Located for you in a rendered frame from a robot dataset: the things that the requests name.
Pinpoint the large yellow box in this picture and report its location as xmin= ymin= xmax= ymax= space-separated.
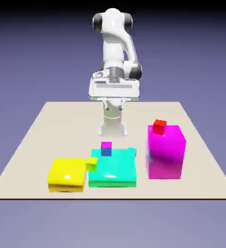
xmin=47 ymin=157 xmax=87 ymax=193

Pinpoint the small blue cube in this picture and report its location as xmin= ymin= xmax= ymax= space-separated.
xmin=100 ymin=141 xmax=113 ymax=157

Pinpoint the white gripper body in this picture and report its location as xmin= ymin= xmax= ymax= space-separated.
xmin=88 ymin=77 xmax=141 ymax=102

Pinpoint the small red cube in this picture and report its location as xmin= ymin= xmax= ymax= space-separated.
xmin=152 ymin=119 xmax=167 ymax=136

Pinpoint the small yellow cube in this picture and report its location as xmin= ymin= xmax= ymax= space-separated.
xmin=85 ymin=156 xmax=98 ymax=172

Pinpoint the large magenta box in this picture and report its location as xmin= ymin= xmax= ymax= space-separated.
xmin=147 ymin=124 xmax=187 ymax=180

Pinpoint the large turquoise box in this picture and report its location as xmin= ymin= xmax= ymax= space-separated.
xmin=88 ymin=148 xmax=137 ymax=188

